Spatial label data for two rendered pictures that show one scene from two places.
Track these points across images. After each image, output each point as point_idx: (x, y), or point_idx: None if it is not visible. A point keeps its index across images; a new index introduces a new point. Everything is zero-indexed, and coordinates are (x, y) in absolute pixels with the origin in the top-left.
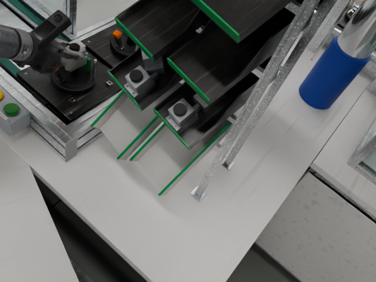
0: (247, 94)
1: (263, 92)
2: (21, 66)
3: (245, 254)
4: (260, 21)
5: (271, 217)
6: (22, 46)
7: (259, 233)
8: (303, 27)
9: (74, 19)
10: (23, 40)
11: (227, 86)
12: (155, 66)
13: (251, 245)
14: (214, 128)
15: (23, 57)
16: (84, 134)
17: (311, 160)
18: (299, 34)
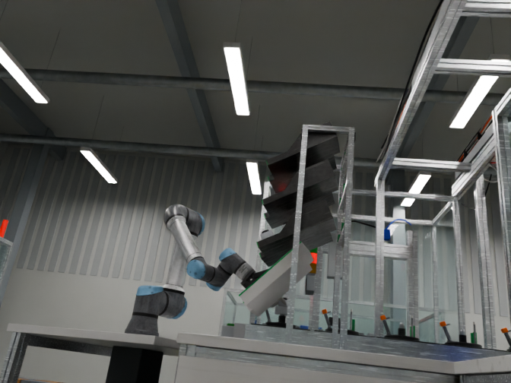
0: (302, 217)
1: (301, 204)
2: (241, 283)
3: (267, 341)
4: (278, 157)
5: (329, 348)
6: (242, 264)
7: (300, 345)
8: (329, 175)
9: (316, 327)
10: (245, 264)
11: (273, 195)
12: None
13: (280, 343)
14: (279, 238)
15: (242, 272)
16: (252, 332)
17: (454, 362)
18: (304, 163)
